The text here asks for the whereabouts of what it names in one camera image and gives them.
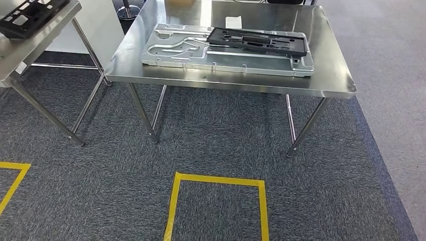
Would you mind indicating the black plastic bracket part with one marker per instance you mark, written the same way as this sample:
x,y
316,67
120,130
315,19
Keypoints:
x,y
301,46
43,15

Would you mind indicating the stainless steel table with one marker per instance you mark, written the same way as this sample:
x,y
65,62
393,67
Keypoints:
x,y
233,83
40,43

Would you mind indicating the machined aluminium plate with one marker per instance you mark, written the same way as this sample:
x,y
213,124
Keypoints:
x,y
233,63

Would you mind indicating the white paper sheet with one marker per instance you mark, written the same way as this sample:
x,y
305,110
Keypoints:
x,y
233,21

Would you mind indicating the yellow floor tape square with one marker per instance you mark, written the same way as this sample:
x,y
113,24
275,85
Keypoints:
x,y
13,165
216,179

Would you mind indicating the white cabinet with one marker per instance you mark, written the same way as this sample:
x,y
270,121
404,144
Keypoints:
x,y
100,33

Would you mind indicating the chrome stanchion post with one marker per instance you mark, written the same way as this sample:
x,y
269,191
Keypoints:
x,y
128,13

